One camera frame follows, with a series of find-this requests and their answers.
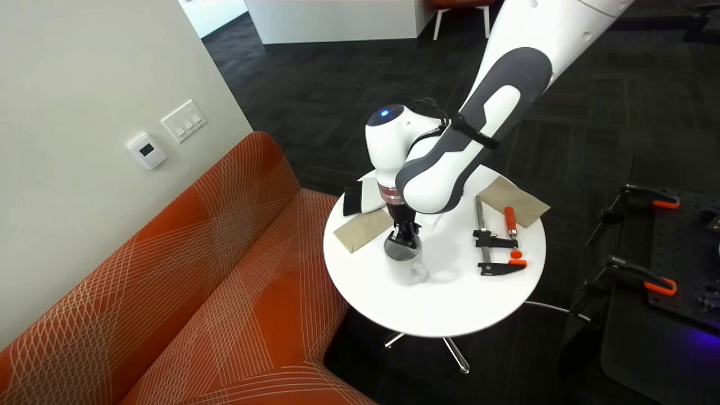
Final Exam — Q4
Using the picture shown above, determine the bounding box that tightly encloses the large tan cardboard sheet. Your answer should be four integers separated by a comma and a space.
474, 176, 554, 231

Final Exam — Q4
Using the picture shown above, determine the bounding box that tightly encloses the small bar clamp long handle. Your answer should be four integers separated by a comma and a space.
471, 194, 522, 251

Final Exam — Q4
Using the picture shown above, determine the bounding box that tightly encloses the orange fabric couch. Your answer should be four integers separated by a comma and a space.
0, 131, 379, 405

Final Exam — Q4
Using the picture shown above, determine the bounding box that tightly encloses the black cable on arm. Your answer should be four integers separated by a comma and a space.
405, 97, 505, 153

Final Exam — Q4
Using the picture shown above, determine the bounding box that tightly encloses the large black clamp orange grip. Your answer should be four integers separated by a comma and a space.
560, 254, 681, 356
582, 181, 685, 250

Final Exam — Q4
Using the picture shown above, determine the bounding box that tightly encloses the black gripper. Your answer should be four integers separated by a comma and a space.
380, 195, 424, 251

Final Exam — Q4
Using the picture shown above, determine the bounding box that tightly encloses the white cabinet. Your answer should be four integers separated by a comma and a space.
240, 0, 438, 47

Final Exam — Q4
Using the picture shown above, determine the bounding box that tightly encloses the small tan cardboard square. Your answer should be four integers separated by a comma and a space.
330, 206, 395, 254

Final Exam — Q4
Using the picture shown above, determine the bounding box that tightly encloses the black perforated mounting board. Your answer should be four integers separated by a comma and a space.
599, 187, 720, 405

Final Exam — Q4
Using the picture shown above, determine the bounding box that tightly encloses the small bar clamp short handle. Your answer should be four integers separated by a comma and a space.
478, 250, 530, 278

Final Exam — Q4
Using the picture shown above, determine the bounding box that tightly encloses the white light switch plate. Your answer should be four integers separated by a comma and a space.
157, 97, 210, 145

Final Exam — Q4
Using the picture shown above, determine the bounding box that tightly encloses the white wall thermostat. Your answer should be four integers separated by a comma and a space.
123, 131, 168, 172

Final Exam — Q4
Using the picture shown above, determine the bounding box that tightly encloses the metal table base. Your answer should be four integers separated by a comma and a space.
382, 297, 594, 378

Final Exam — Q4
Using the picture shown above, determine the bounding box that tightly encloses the white ceramic mug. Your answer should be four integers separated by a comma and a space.
382, 231, 432, 287

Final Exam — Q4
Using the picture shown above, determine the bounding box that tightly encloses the round white table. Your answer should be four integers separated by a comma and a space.
321, 164, 549, 340

